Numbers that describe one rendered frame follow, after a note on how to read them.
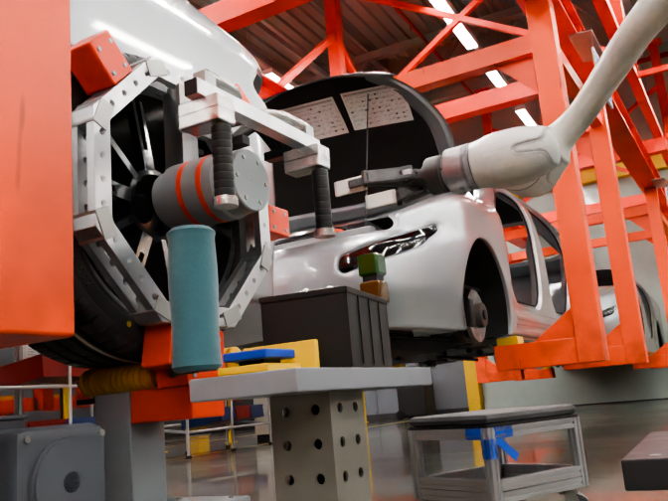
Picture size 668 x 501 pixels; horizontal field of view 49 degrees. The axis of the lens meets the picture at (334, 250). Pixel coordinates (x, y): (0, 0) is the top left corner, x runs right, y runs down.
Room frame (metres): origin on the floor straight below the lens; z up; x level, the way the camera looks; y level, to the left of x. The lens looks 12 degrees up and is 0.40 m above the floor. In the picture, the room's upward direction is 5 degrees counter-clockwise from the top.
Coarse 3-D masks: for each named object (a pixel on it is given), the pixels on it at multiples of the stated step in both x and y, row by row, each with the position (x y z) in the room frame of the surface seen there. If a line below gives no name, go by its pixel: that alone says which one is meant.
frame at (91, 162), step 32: (160, 64) 1.39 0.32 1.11; (96, 96) 1.30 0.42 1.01; (128, 96) 1.31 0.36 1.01; (96, 128) 1.24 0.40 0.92; (96, 160) 1.24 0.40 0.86; (96, 192) 1.24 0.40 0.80; (96, 224) 1.24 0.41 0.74; (256, 224) 1.68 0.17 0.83; (96, 256) 1.29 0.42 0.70; (128, 256) 1.31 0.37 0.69; (256, 256) 1.67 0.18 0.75; (128, 288) 1.36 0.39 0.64; (224, 288) 1.63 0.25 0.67; (256, 288) 1.65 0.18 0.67; (160, 320) 1.37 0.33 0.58; (224, 320) 1.54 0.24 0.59
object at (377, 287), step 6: (366, 282) 1.29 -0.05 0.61; (372, 282) 1.29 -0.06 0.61; (378, 282) 1.28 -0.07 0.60; (384, 282) 1.30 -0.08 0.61; (360, 288) 1.30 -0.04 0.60; (366, 288) 1.29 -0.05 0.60; (372, 288) 1.29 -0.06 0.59; (378, 288) 1.28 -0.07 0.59; (384, 288) 1.30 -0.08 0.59; (378, 294) 1.28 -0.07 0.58; (384, 294) 1.30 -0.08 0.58
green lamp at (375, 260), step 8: (360, 256) 1.30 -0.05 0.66; (368, 256) 1.29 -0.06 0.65; (376, 256) 1.28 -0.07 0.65; (384, 256) 1.31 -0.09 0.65; (360, 264) 1.30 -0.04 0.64; (368, 264) 1.29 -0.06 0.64; (376, 264) 1.28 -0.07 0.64; (384, 264) 1.31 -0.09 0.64; (360, 272) 1.30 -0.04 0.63; (368, 272) 1.29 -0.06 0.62; (376, 272) 1.29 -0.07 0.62; (384, 272) 1.31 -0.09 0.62
